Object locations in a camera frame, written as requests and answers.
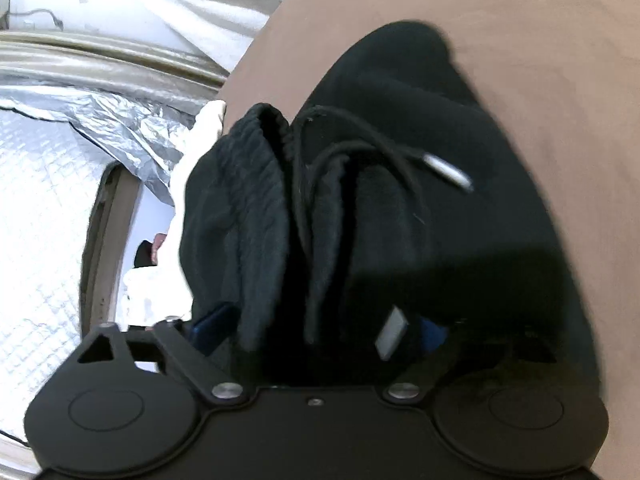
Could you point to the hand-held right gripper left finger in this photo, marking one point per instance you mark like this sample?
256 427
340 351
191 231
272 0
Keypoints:
214 327

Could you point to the silver quilted foil sheet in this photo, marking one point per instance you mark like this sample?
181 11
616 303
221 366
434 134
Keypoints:
40 210

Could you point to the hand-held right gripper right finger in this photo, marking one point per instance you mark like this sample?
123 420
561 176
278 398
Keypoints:
431 336

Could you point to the white garment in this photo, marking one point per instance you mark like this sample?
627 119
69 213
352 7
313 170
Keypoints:
145 292

